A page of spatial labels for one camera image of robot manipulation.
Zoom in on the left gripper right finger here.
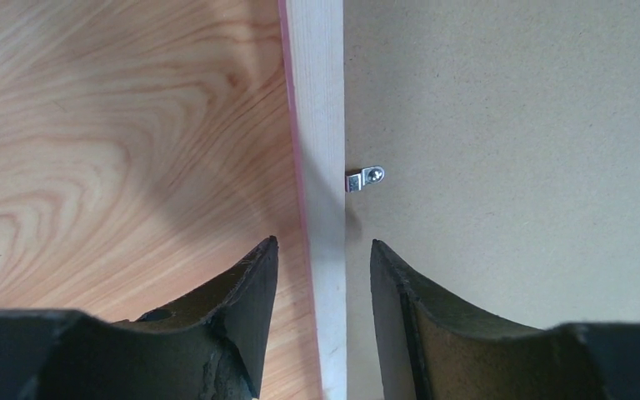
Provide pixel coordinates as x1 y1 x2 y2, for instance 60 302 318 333
370 240 640 399

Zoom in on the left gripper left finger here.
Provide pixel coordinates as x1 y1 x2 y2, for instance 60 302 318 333
0 237 278 399

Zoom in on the grey backing board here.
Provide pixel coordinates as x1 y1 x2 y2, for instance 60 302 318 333
344 1 640 399

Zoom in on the wooden picture frame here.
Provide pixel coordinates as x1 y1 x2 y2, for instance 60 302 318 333
279 1 348 399

